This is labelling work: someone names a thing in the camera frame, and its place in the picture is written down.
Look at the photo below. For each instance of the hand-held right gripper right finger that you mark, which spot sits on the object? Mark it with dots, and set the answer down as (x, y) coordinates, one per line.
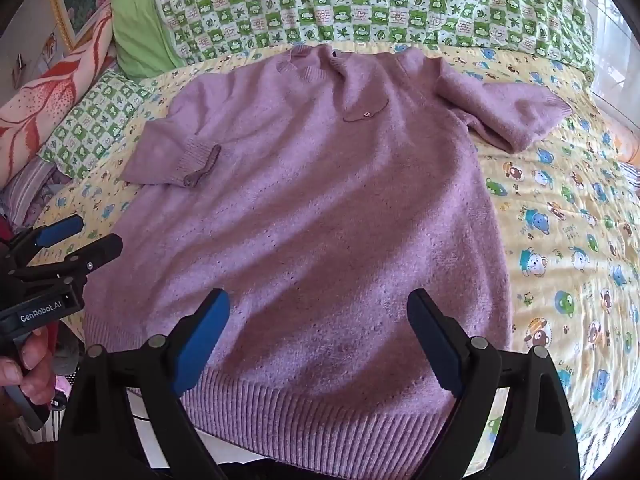
(434, 342)

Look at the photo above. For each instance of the green checkered pillow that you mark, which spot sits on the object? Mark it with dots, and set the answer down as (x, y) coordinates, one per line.
(95, 120)

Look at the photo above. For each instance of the person's left hand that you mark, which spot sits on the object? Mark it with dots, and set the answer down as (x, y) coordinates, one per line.
(39, 360)

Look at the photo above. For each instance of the striped cloth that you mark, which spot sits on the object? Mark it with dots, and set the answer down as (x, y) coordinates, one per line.
(30, 190)

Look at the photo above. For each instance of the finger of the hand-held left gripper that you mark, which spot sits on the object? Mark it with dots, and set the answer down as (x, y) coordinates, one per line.
(95, 254)
(56, 233)

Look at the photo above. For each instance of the orange pillow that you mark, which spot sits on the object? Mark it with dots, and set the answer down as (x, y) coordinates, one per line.
(629, 145)

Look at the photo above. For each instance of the green checkered quilt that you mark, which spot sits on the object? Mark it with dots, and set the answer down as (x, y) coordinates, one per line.
(380, 5)

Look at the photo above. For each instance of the purple knit sweater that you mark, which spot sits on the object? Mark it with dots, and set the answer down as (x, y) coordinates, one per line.
(320, 200)

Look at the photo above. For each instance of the yellow cartoon bed sheet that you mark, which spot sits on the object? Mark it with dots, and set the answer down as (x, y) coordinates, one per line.
(565, 240)

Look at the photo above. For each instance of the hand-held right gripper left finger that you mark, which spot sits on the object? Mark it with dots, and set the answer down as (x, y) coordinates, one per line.
(201, 342)

